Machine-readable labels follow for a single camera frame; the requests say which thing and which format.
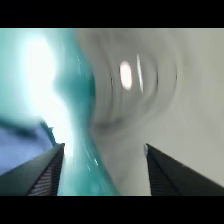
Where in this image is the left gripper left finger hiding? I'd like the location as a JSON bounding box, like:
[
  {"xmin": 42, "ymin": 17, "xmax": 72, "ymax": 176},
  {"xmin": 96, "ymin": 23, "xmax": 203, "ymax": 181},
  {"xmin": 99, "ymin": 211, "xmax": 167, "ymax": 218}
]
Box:
[{"xmin": 0, "ymin": 142, "xmax": 66, "ymax": 197}]

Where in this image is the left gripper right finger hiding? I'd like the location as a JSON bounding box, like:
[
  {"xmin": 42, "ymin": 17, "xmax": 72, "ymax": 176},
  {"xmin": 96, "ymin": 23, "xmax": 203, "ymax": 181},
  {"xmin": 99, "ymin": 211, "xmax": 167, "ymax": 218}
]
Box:
[{"xmin": 144, "ymin": 143, "xmax": 224, "ymax": 197}]

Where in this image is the blue garment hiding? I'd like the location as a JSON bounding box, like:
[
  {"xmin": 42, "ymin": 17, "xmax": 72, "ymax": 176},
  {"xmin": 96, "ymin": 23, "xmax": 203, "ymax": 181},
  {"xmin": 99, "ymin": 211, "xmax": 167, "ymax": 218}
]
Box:
[{"xmin": 0, "ymin": 120, "xmax": 58, "ymax": 177}]

